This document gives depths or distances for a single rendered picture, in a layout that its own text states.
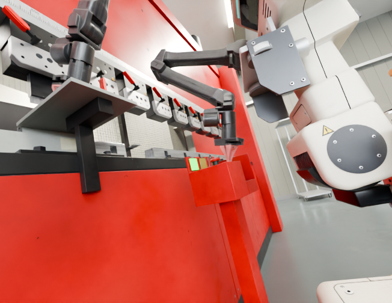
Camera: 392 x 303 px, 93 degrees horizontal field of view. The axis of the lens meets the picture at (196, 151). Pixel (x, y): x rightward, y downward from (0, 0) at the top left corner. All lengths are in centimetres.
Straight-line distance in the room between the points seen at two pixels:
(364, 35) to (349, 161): 575
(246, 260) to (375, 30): 601
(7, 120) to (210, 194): 104
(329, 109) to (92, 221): 61
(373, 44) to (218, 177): 575
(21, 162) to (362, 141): 70
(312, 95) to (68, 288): 67
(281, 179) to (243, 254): 415
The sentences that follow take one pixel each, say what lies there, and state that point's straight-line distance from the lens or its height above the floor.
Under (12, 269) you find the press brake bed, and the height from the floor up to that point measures 66.
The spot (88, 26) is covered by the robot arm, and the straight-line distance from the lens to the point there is 68.
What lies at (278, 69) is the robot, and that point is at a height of 94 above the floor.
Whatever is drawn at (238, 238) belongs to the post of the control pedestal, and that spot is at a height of 53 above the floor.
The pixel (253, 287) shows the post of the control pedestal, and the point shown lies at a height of 38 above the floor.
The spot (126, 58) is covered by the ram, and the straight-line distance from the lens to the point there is 112.
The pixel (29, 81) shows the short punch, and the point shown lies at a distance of 78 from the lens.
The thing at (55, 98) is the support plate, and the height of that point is 99.
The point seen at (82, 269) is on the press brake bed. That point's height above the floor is 61.
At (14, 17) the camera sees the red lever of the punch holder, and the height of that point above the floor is 129.
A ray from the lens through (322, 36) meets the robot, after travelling 63.
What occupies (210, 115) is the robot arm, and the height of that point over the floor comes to 98.
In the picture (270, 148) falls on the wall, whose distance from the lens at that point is 481.
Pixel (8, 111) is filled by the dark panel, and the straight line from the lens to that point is 130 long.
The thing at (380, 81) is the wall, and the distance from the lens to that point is 581.
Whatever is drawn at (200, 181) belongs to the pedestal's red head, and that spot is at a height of 74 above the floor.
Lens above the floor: 72
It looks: 11 degrees up
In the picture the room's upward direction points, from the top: 14 degrees counter-clockwise
